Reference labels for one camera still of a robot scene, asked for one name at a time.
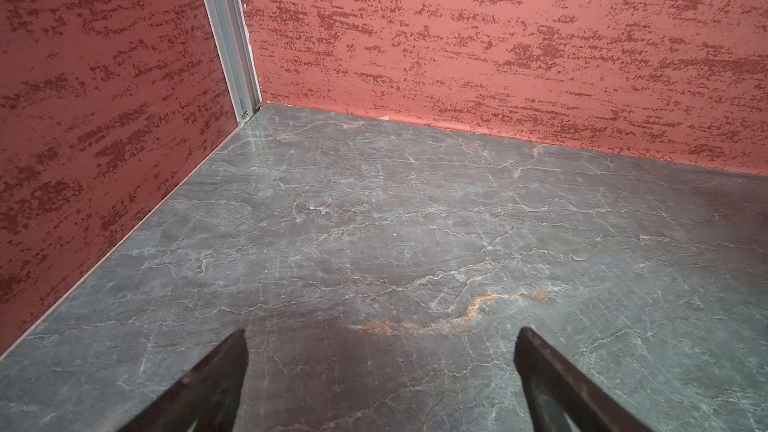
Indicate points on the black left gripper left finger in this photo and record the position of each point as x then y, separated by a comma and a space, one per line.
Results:
205, 398

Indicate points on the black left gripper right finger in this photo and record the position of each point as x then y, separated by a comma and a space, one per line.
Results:
562, 398

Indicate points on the aluminium left corner post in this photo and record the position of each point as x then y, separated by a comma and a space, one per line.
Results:
231, 36

